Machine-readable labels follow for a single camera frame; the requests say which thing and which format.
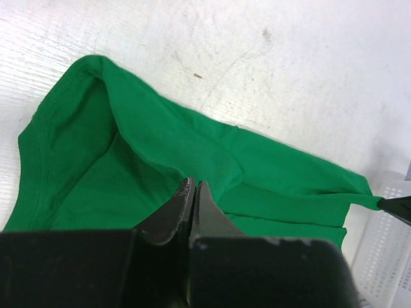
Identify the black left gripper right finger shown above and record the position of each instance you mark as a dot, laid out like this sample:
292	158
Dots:
230	269

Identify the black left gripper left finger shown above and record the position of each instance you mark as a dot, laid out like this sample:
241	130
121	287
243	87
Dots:
143	266

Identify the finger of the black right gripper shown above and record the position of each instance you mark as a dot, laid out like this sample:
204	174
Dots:
400	208

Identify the green t shirt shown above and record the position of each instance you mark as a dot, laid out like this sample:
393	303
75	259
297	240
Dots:
104	151

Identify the white plastic basket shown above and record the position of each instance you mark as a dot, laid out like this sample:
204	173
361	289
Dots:
381	265

